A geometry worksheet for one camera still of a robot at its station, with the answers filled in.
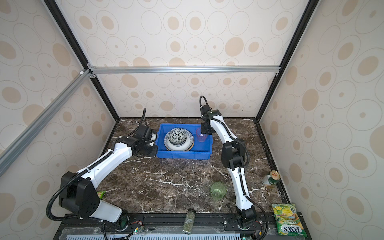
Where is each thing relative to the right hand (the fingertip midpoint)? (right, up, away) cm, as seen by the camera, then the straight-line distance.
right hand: (207, 131), depth 102 cm
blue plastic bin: (-5, -13, 0) cm, 14 cm away
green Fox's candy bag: (+37, -44, -30) cm, 64 cm away
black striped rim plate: (-14, -10, -3) cm, 18 cm away
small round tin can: (+34, -24, -23) cm, 48 cm away
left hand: (-29, -10, -17) cm, 35 cm away
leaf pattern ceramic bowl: (-20, -3, -2) cm, 21 cm away
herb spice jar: (-11, -43, -30) cm, 54 cm away
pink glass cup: (-4, -4, +4) cm, 7 cm away
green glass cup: (+5, -33, -18) cm, 38 cm away
